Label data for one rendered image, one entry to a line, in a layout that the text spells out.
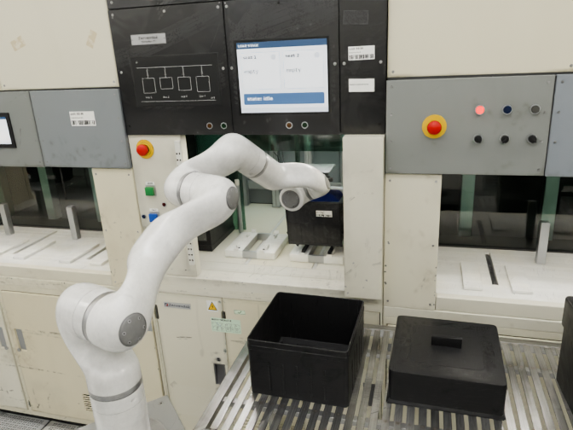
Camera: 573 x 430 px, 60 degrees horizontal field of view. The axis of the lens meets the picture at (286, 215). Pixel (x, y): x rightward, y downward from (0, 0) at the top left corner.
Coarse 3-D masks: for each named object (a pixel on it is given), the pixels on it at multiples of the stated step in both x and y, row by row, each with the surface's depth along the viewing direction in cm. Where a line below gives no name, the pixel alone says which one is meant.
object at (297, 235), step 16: (304, 208) 184; (320, 208) 182; (336, 208) 180; (288, 224) 189; (304, 224) 187; (320, 224) 184; (336, 224) 182; (288, 240) 191; (304, 240) 189; (320, 240) 187; (336, 240) 185
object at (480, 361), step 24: (408, 336) 142; (432, 336) 137; (456, 336) 141; (480, 336) 140; (408, 360) 132; (432, 360) 131; (456, 360) 130; (480, 360) 130; (408, 384) 128; (432, 384) 126; (456, 384) 124; (480, 384) 122; (504, 384) 121; (432, 408) 128; (456, 408) 126; (480, 408) 124; (504, 408) 123
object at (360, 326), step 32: (288, 320) 159; (320, 320) 155; (352, 320) 152; (256, 352) 133; (288, 352) 129; (320, 352) 127; (352, 352) 132; (256, 384) 136; (288, 384) 133; (320, 384) 130; (352, 384) 134
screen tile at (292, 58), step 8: (288, 56) 148; (296, 56) 147; (304, 56) 147; (312, 56) 146; (288, 64) 149; (296, 64) 148; (304, 64) 148; (312, 64) 147; (320, 64) 146; (312, 72) 148; (320, 72) 147; (288, 80) 150; (296, 80) 150; (304, 80) 149; (312, 80) 148; (320, 80) 148; (288, 88) 151; (296, 88) 151
